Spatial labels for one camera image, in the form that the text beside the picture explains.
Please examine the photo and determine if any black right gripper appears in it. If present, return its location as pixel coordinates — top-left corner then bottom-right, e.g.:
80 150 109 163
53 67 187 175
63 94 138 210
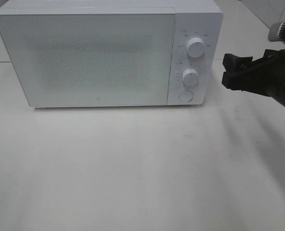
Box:
221 50 285 106

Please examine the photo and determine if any white microwave knob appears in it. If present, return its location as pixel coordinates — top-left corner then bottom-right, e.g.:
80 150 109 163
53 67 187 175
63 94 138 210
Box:
185 36 206 58
181 68 200 86

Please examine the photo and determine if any round white door button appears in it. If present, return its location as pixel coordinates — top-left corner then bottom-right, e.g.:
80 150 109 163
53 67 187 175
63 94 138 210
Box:
179 90 194 103

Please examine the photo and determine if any white microwave door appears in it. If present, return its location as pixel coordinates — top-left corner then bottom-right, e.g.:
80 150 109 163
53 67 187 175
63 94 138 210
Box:
0 14 175 107

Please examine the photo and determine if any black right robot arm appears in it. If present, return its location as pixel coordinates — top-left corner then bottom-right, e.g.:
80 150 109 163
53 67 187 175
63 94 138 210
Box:
222 50 285 107

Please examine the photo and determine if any white microwave oven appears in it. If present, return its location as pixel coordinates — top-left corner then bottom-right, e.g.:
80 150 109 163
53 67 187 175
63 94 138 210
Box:
0 0 223 108

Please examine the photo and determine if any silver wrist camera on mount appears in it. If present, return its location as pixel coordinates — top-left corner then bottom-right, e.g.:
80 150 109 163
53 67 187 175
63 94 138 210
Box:
268 22 285 43

